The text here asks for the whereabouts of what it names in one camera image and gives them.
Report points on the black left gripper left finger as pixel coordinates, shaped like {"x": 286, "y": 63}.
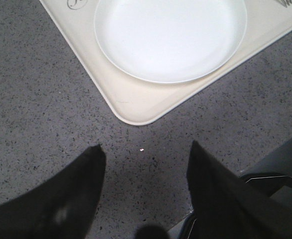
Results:
{"x": 63, "y": 207}

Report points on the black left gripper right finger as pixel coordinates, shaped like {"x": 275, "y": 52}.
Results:
{"x": 228, "y": 208}

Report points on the white round plate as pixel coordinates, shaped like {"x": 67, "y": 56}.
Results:
{"x": 169, "y": 41}

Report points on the silver fork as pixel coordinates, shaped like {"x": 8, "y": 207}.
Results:
{"x": 285, "y": 3}

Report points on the cream rabbit tray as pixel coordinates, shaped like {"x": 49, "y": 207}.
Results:
{"x": 137, "y": 102}

